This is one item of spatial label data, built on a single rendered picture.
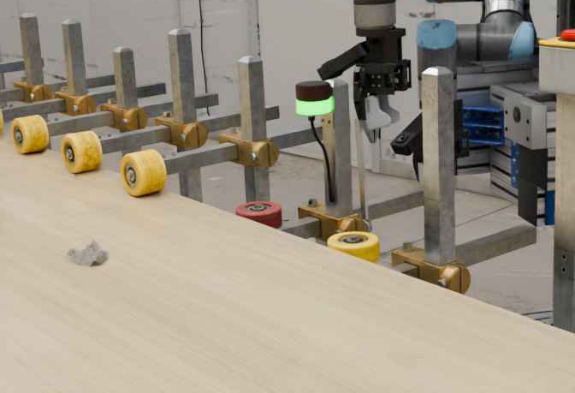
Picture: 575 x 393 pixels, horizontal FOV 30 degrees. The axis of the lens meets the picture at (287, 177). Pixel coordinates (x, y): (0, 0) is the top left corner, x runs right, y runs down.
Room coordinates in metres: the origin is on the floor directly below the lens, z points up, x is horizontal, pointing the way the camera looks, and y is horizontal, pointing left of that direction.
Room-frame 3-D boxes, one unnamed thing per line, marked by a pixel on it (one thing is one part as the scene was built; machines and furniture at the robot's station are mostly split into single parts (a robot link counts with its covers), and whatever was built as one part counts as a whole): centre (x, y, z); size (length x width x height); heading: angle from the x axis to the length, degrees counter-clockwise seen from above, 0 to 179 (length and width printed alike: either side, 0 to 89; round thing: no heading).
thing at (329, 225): (1.85, -0.07, 0.85); 0.14 x 0.06 x 0.05; 37
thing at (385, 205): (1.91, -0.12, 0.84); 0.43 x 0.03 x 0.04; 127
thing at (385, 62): (1.91, -0.18, 1.13); 0.09 x 0.08 x 0.12; 57
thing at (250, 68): (2.04, 0.06, 0.89); 0.04 x 0.04 x 0.48; 37
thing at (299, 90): (1.81, -0.05, 1.10); 0.06 x 0.06 x 0.02
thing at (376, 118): (1.90, -0.17, 1.02); 0.06 x 0.03 x 0.09; 57
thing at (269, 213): (1.78, 0.05, 0.85); 0.08 x 0.08 x 0.11
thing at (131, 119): (2.46, 0.37, 0.95); 0.14 x 0.06 x 0.05; 37
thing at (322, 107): (1.81, -0.05, 1.08); 0.06 x 0.06 x 0.02
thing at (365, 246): (1.58, -0.10, 0.85); 0.08 x 0.08 x 0.11
